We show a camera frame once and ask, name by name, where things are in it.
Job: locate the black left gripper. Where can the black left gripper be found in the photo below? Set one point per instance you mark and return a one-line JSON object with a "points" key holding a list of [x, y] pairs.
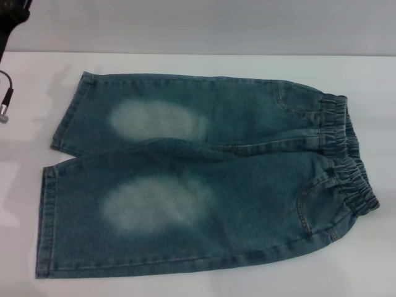
{"points": [[10, 18]]}

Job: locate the blue denim shorts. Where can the blue denim shorts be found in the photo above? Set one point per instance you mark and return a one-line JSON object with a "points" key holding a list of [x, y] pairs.
{"points": [[216, 198]]}

